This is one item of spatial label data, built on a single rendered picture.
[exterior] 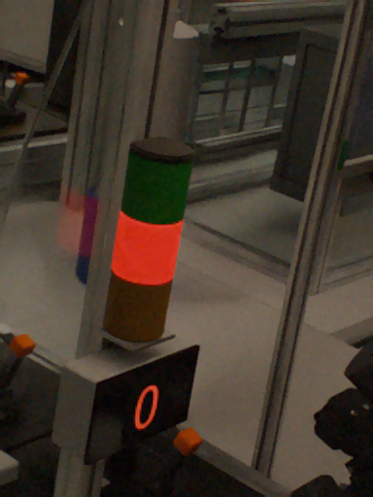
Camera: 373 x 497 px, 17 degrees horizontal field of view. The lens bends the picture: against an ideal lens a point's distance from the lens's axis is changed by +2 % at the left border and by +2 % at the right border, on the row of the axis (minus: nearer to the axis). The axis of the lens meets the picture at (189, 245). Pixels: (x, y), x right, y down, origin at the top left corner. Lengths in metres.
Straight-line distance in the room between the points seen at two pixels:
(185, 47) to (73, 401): 1.05
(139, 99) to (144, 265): 0.13
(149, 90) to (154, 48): 0.03
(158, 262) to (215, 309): 1.11
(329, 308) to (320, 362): 0.22
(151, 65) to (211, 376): 0.96
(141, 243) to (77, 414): 0.14
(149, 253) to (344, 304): 1.26
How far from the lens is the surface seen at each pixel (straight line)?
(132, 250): 0.96
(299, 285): 1.37
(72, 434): 1.00
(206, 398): 1.78
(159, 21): 0.94
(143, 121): 0.95
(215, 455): 1.46
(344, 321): 2.13
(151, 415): 1.03
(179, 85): 1.96
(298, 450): 1.71
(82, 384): 0.97
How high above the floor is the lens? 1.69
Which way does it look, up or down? 21 degrees down
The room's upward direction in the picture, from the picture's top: 10 degrees clockwise
